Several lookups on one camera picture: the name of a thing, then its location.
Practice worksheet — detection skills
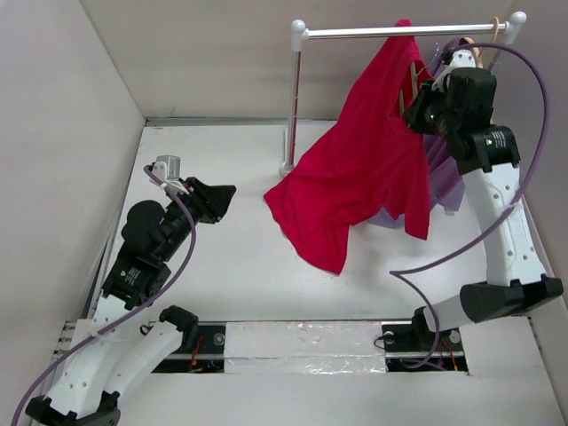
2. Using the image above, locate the white metal clothes rack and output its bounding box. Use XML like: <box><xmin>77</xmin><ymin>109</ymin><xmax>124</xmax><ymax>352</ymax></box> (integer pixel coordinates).
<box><xmin>280</xmin><ymin>11</ymin><xmax>527</xmax><ymax>177</ymax></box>

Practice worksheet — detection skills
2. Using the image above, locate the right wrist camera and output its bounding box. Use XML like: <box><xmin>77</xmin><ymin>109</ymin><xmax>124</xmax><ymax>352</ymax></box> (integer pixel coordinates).
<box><xmin>431</xmin><ymin>49</ymin><xmax>477</xmax><ymax>92</ymax></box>

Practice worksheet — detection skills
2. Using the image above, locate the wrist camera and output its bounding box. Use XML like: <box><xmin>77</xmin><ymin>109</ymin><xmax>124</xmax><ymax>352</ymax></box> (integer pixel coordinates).
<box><xmin>431</xmin><ymin>49</ymin><xmax>477</xmax><ymax>92</ymax></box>
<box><xmin>150</xmin><ymin>154</ymin><xmax>186</xmax><ymax>193</ymax></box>

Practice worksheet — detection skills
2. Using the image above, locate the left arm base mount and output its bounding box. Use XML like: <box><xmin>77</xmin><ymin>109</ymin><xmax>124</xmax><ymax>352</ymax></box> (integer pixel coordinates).
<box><xmin>153</xmin><ymin>322</ymin><xmax>226</xmax><ymax>374</ymax></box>

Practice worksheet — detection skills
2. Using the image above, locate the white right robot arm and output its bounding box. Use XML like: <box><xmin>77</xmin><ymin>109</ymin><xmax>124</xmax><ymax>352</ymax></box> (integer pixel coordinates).
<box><xmin>404</xmin><ymin>67</ymin><xmax>564</xmax><ymax>349</ymax></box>

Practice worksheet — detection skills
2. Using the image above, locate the wooden hanger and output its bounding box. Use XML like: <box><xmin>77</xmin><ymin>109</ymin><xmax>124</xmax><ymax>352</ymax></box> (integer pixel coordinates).
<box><xmin>461</xmin><ymin>17</ymin><xmax>504</xmax><ymax>70</ymax></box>

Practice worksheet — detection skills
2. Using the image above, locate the red t-shirt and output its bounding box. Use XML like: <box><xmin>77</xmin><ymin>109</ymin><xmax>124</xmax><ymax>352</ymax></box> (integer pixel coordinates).
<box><xmin>264</xmin><ymin>35</ymin><xmax>430</xmax><ymax>274</ymax></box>

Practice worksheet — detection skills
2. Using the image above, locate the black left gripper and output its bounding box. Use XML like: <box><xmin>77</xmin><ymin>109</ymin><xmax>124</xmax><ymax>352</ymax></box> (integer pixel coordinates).
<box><xmin>159</xmin><ymin>176</ymin><xmax>236</xmax><ymax>260</ymax></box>

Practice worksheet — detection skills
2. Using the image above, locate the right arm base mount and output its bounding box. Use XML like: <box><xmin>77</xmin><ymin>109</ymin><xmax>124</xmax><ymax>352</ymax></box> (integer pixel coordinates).
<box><xmin>374</xmin><ymin>308</ymin><xmax>469</xmax><ymax>373</ymax></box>

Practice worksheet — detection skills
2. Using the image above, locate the purple t-shirt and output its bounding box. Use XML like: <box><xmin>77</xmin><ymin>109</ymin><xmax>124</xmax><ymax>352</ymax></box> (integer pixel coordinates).
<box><xmin>368</xmin><ymin>36</ymin><xmax>484</xmax><ymax>229</ymax></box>

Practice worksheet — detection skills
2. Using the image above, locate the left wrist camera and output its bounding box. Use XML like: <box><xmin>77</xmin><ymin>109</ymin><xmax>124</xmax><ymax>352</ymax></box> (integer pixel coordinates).
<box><xmin>150</xmin><ymin>154</ymin><xmax>186</xmax><ymax>193</ymax></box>

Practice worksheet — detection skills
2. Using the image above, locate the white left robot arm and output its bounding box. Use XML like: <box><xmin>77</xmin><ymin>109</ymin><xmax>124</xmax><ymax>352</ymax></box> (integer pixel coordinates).
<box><xmin>24</xmin><ymin>177</ymin><xmax>236</xmax><ymax>425</ymax></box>

